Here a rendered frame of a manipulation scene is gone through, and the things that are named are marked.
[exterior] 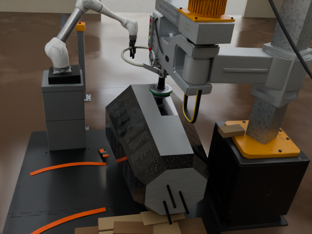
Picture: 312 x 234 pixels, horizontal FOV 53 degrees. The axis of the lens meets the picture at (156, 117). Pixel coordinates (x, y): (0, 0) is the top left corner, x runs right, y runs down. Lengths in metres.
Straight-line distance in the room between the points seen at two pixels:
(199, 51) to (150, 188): 1.00
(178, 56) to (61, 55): 1.30
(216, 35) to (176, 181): 1.03
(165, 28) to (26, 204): 1.97
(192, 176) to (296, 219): 1.36
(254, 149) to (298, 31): 0.93
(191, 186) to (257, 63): 0.99
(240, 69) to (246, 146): 0.66
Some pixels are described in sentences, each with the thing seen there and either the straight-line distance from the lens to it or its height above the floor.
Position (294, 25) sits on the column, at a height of 1.73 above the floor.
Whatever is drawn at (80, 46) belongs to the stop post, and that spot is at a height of 0.79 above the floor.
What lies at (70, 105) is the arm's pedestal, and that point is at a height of 0.57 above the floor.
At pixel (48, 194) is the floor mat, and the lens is 3.13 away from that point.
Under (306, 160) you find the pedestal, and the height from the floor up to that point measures 0.74.
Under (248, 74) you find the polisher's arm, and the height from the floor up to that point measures 1.38.
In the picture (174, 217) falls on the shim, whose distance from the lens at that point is 2.59.
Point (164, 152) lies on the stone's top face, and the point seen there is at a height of 0.87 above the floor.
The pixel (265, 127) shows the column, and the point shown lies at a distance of 2.59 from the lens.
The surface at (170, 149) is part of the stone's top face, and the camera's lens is 2.23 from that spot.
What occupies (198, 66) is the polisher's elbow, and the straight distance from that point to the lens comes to 2.15.
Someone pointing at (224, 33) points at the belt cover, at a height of 1.68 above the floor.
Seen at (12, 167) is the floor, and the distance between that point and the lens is 3.53.
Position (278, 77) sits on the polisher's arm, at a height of 1.38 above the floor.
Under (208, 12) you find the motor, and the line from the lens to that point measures 2.03.
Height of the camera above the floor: 2.22
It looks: 32 degrees down
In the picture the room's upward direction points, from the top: 5 degrees clockwise
